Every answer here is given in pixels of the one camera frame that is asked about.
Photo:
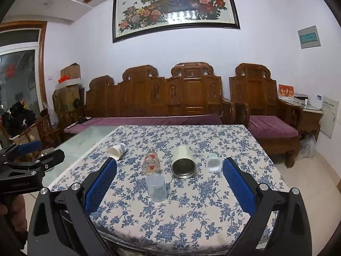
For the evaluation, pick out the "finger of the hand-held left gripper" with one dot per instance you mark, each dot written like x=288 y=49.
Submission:
x=52 y=158
x=30 y=147

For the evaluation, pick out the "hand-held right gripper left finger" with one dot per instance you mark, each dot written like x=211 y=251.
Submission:
x=102 y=185

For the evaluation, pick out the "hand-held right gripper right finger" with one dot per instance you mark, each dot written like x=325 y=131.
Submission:
x=238 y=185

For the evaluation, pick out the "small white teal cup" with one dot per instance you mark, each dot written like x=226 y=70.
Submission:
x=214 y=163

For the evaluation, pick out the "white blue print paper cup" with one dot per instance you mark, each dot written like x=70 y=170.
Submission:
x=117 y=151

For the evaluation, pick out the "translucent plastic cup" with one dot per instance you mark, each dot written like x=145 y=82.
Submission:
x=156 y=189

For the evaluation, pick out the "red flower glass cup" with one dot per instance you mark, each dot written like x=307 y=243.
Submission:
x=151 y=162

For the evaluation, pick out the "cream metal tumbler cup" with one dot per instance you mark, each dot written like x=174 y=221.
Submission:
x=183 y=156

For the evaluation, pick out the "person's left hand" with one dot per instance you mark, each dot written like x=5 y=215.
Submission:
x=18 y=213

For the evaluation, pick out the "wooden chair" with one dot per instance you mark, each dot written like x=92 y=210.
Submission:
x=44 y=128

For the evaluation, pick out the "pile of dark clothing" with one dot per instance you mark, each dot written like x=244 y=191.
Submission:
x=18 y=118

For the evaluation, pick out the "blue floral tablecloth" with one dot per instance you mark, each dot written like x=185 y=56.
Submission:
x=199 y=210

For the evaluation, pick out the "large cardboard box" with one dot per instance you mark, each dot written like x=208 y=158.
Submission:
x=66 y=97

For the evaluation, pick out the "purple armchair cushion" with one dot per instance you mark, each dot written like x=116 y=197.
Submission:
x=271 y=128

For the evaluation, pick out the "red ornament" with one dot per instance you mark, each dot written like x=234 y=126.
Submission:
x=64 y=79

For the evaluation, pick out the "purple sofa cushion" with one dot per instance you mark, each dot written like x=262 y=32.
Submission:
x=146 y=120

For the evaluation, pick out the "clear plastic bag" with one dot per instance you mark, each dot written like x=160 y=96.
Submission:
x=308 y=145

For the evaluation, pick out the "wooden framed glass door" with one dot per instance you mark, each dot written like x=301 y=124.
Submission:
x=41 y=66

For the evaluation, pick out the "small cardboard box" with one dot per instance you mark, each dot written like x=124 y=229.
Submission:
x=71 y=71

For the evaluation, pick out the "carved wooden armchair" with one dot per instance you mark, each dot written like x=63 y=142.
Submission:
x=253 y=93

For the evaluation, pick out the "wooden side table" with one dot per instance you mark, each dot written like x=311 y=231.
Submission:
x=310 y=120

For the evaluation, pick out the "carved wooden sofa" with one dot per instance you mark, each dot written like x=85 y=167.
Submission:
x=186 y=96

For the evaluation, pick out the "red desk calendar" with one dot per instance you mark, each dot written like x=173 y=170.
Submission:
x=286 y=92

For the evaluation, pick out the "white boxes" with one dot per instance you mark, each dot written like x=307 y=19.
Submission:
x=301 y=99

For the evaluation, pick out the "white display device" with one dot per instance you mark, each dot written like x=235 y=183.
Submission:
x=317 y=100

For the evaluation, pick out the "framed peacock flower painting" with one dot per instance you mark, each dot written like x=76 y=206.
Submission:
x=173 y=5

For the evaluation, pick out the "white wall distribution box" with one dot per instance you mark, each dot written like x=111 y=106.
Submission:
x=328 y=117

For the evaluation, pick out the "grey wall panel box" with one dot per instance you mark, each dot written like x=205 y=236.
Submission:
x=309 y=36

